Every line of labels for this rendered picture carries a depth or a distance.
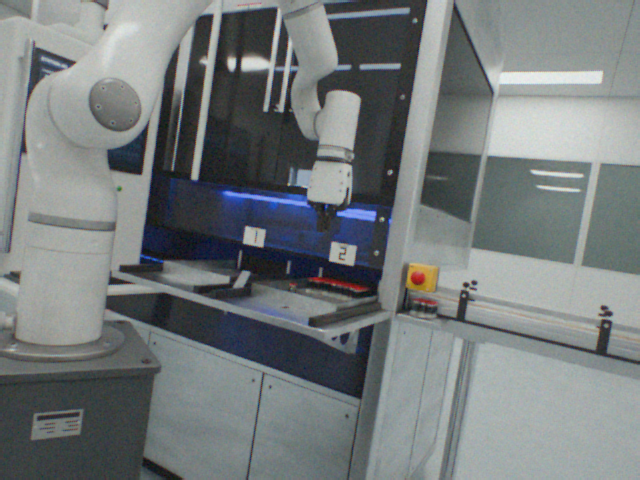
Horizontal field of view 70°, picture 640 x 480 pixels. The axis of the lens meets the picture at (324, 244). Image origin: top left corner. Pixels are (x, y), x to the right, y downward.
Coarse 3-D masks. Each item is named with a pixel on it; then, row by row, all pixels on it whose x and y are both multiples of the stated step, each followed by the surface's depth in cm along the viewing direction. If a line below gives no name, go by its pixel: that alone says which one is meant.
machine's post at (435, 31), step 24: (432, 0) 129; (432, 24) 129; (432, 48) 128; (432, 72) 128; (432, 96) 129; (408, 120) 131; (432, 120) 133; (408, 144) 131; (408, 168) 131; (408, 192) 130; (408, 216) 130; (408, 240) 131; (384, 264) 133; (408, 264) 135; (384, 288) 133; (384, 336) 133; (384, 360) 132; (384, 384) 134; (360, 408) 136; (384, 408) 138; (360, 432) 135; (360, 456) 135
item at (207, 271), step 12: (168, 264) 138; (180, 264) 136; (192, 264) 150; (204, 264) 155; (216, 264) 160; (228, 264) 166; (180, 276) 136; (192, 276) 134; (204, 276) 131; (216, 276) 129; (228, 276) 128; (252, 276) 136; (264, 276) 142; (276, 276) 148; (288, 276) 154
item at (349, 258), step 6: (336, 246) 141; (342, 246) 140; (348, 246) 139; (354, 246) 138; (330, 252) 142; (336, 252) 141; (342, 252) 140; (348, 252) 139; (354, 252) 138; (330, 258) 142; (336, 258) 141; (348, 258) 139; (354, 258) 138; (348, 264) 139
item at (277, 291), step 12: (252, 288) 123; (264, 288) 121; (276, 288) 134; (288, 288) 140; (300, 288) 146; (276, 300) 119; (288, 300) 118; (300, 300) 116; (312, 300) 114; (324, 300) 133; (336, 300) 136; (360, 300) 124; (372, 300) 132; (324, 312) 113
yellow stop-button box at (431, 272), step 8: (416, 264) 128; (424, 264) 133; (408, 272) 129; (424, 272) 127; (432, 272) 126; (408, 280) 129; (432, 280) 126; (416, 288) 128; (424, 288) 127; (432, 288) 128
